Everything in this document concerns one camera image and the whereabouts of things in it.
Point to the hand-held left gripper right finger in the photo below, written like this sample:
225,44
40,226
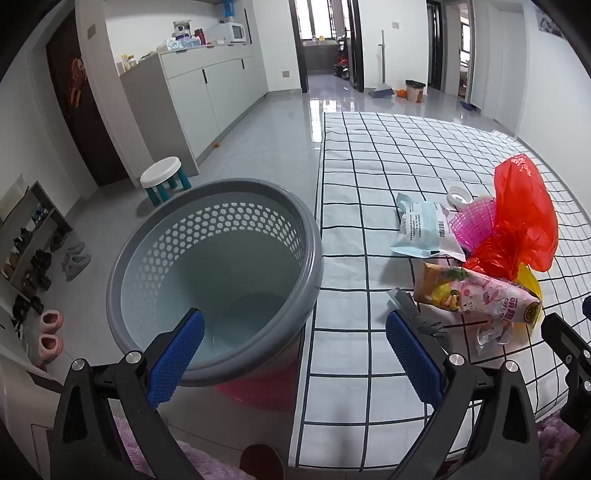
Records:
413,355

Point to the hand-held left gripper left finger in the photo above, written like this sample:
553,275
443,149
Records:
180,360

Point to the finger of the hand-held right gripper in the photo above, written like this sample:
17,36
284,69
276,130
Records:
563,334

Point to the grey wrapper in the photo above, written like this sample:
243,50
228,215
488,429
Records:
429,327

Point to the pink and yellow snack packet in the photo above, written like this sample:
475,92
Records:
480,295

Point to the grey perforated plastic basket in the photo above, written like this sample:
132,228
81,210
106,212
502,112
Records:
240,277

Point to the white labelled mailer bag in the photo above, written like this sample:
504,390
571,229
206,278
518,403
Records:
420,230

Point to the red plastic bag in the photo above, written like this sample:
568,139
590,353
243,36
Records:
521,203

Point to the white tape roll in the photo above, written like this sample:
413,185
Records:
455,199

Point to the pink fuzzy slipper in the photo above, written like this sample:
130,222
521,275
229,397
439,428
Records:
51,321
51,347

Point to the dark red round object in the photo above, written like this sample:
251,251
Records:
261,464

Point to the grey slipper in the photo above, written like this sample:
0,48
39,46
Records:
77,266
75,249

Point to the white plastic furniture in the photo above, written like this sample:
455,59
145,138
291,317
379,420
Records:
27,415

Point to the white black-checked tablecloth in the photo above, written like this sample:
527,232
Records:
360,184

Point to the white stool with teal legs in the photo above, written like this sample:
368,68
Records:
161,168

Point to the grey shoe rack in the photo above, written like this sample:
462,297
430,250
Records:
46,217

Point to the white paper bag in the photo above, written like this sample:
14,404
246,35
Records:
11,203

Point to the dark brown door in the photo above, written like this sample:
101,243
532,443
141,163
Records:
92,138

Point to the beige waste bin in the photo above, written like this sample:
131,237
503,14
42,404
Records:
414,92

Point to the broom with blue dustpan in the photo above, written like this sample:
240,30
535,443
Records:
382,91

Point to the grey sideboard cabinet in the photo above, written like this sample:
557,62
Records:
221,87

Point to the red door decoration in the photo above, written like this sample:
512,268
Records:
77,81

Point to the small bottles group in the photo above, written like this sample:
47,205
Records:
129,63

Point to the red toy vehicle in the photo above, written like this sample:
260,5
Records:
341,62

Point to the blue tissue box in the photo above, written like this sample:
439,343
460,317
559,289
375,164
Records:
183,44

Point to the red bottle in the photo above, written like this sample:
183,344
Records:
199,37

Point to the white microwave oven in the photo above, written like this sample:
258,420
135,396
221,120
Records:
226,33

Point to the wall poster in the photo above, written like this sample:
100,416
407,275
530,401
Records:
549,21

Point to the white camera toy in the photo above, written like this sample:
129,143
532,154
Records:
181,30

